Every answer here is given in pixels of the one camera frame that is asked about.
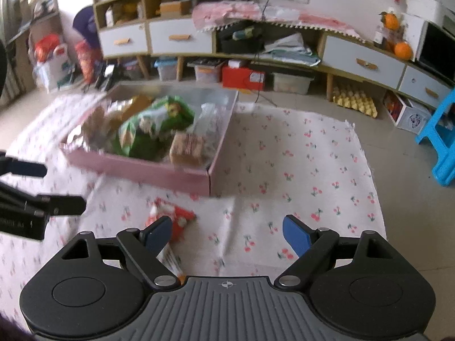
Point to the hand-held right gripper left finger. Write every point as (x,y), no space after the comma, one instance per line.
(158,232)

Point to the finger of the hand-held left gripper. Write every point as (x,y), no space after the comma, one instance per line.
(64,205)
(25,168)

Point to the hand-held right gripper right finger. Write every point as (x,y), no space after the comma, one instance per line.
(297,232)

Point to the red snack packet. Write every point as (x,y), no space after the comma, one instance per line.
(177,216)

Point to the orange snack packet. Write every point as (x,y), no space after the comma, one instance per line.
(172,263)

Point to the pink cardboard box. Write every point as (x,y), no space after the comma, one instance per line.
(142,172)

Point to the silver foil packet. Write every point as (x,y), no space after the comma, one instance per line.
(83,138)

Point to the sunflower seed packet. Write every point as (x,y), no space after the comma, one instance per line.
(186,149)

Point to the gold brown snack packet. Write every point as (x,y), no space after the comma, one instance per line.
(131,110)

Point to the green white snack packet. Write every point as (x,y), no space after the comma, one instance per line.
(167,113)

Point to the clear rice cracker roll packet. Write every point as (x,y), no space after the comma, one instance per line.
(209,120)

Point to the cherry print tablecloth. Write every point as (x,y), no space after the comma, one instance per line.
(284,167)

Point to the white shopping bag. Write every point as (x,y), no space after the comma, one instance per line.
(57,71)

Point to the red gift bag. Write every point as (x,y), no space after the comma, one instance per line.
(46,48)

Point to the yellow egg tray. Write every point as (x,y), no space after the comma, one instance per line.
(355,101)

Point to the clear storage box beige contents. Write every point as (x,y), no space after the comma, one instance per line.
(293,84)

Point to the wooden bookshelf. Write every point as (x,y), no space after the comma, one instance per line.
(42,21)

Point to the purple round bag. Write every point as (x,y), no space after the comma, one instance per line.
(85,23)

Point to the white printed carton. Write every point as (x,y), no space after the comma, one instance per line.
(408,117)

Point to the blue lid storage box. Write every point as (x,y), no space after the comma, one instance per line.
(166,71)

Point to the red box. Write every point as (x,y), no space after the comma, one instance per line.
(241,78)

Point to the clear storage box dark contents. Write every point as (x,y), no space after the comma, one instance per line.
(206,74)

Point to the blue plastic stool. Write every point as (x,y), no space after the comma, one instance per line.
(440,138)

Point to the stack of papers and bags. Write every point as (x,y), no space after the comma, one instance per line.
(291,51)

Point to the yellow item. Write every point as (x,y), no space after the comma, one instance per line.
(126,13)

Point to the black box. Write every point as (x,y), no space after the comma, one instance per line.
(238,44)

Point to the green yellow bundle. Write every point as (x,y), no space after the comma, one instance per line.
(243,34)

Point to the orange fruit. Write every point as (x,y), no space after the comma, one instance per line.
(391,22)
(403,51)

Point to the pink printed cloth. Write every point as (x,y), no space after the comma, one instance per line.
(277,14)

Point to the black microwave oven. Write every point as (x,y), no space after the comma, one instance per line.
(437,49)

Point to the white foam box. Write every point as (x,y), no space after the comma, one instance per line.
(424,9)

